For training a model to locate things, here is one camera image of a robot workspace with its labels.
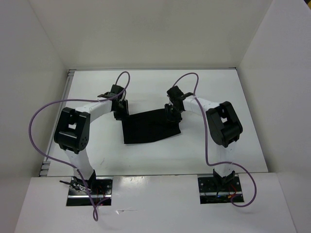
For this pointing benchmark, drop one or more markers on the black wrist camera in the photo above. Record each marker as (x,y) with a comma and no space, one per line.
(116,92)
(174,94)

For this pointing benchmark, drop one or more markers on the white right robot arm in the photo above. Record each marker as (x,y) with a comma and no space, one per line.
(221,125)

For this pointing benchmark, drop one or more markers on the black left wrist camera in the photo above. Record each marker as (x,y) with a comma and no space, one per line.
(116,92)

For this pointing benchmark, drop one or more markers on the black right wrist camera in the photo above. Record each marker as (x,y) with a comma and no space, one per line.
(174,94)

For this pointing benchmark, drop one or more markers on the black skirt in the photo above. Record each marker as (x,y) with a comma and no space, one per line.
(148,127)

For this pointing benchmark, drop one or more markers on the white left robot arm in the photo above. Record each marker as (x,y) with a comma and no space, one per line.
(72,135)

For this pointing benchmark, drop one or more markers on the grey aluminium table edge rail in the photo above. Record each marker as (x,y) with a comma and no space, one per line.
(46,162)

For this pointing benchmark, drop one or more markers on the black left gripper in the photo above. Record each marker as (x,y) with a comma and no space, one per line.
(119,117)

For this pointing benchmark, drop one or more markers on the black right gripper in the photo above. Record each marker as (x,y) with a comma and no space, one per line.
(168,117)

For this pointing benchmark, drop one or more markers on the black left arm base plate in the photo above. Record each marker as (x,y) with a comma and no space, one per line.
(101,193)

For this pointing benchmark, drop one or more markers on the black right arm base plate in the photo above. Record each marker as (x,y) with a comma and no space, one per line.
(209,193)

